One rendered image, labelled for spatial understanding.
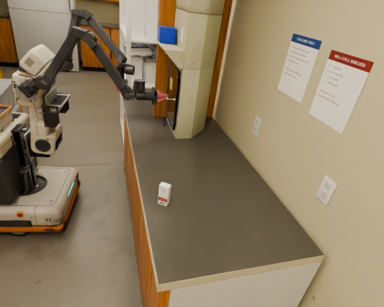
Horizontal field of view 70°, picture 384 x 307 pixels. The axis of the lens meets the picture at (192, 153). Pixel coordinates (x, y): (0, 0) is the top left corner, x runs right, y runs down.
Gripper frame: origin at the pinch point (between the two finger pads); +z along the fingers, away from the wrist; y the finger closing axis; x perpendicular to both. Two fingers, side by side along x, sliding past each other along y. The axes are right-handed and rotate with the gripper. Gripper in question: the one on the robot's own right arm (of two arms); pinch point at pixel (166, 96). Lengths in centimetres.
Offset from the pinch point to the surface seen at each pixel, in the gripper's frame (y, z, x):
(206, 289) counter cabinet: -34, -4, -115
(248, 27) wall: 46, 49, 1
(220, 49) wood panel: 27, 43, 27
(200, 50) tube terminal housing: 32.2, 15.4, -10.7
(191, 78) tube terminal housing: 15.3, 12.0, -10.8
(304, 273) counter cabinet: -36, 41, -114
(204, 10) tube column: 53, 15, -10
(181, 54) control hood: 29.1, 4.4, -10.8
